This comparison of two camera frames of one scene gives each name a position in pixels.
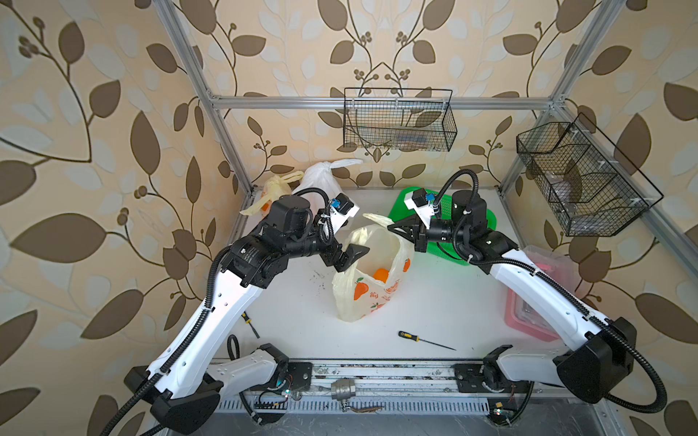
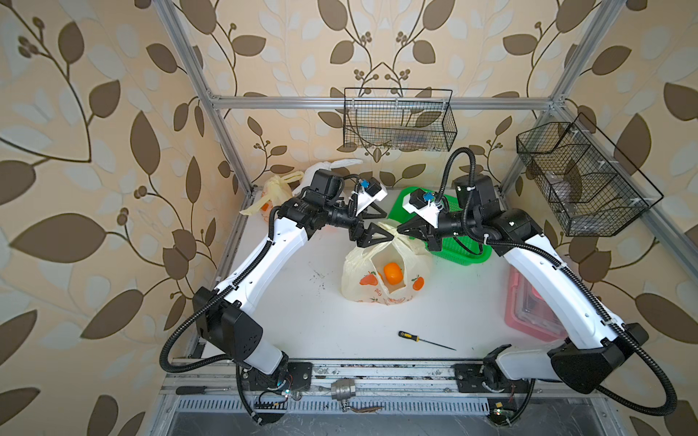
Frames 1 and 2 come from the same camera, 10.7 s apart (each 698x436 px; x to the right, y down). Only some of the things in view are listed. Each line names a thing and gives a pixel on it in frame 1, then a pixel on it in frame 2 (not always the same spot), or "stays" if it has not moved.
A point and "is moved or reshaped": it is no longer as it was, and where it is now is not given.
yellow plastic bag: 273,188 stays
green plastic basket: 400,211 stays
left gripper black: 344,258 to 362,238
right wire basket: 593,189 stays
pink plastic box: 524,313 stays
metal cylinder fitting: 343,389 stays
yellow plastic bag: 371,282 is moved or reshaped
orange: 381,274 to 393,272
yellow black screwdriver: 417,339 stays
